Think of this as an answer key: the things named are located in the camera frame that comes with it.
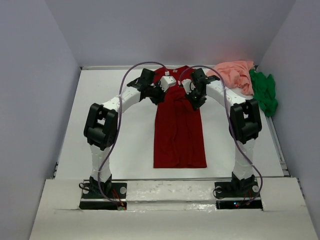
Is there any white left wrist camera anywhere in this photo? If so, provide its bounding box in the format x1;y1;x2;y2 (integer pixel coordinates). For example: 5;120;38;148
159;75;176;92

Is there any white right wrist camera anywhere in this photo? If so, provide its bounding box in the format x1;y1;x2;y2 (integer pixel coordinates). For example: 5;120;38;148
178;79;195;95

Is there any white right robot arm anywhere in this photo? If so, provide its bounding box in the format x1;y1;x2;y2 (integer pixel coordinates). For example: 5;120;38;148
181;68;262;199

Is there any pink crumpled t shirt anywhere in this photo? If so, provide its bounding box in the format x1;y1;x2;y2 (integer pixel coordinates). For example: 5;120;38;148
213;60;254;96

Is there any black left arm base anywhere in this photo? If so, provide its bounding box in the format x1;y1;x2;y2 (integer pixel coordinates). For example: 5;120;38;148
78;180;128;211

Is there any green crumpled t shirt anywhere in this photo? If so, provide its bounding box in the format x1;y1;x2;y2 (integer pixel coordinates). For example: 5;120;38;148
249;69;279;117

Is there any white front cover board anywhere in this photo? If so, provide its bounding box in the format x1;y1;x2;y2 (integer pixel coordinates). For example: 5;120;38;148
30;177;317;240

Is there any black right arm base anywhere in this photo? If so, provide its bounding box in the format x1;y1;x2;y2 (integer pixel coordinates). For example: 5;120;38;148
212;181;263;210

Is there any dark red t shirt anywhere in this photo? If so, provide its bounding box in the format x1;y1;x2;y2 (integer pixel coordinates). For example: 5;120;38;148
152;65;208;170

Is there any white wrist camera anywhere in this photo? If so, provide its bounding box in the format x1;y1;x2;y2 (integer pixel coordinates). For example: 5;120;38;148
178;79;195;95
159;75;176;92

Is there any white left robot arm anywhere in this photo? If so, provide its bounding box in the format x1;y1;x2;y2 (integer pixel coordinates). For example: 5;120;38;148
83;68;175;198

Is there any aluminium front rail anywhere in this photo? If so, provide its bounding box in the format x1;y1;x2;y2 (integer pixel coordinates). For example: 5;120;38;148
112;177;232;182

